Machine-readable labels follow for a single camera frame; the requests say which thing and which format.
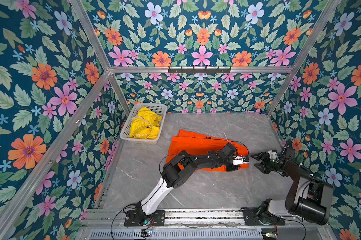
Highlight orange shorts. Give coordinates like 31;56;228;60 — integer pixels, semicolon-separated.
166;130;249;163

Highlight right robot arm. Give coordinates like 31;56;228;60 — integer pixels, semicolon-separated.
251;147;334;226

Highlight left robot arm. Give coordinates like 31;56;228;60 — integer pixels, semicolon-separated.
134;141;249;226

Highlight yellow shorts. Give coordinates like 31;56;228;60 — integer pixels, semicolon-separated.
129;107;162;140

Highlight white plastic basket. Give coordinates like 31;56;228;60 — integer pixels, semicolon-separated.
120;103;167;144

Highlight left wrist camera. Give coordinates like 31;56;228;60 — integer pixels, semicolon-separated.
232;156;249;166

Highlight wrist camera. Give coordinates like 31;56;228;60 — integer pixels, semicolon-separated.
267;150;278;162
232;156;249;166

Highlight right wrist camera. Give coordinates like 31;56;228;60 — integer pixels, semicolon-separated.
267;150;278;162

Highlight aluminium mounting rail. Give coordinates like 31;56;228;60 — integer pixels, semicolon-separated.
81;208;331;229

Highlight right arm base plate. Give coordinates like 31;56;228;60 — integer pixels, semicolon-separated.
240;208;285;226

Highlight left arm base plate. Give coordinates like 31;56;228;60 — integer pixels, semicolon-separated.
124;210;166;227

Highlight black hook rail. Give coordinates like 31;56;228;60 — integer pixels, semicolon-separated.
167;66;231;75

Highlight white vented cable duct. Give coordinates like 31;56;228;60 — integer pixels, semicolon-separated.
89;229;263;240

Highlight aluminium frame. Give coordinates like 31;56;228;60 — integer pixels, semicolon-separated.
0;1;341;240

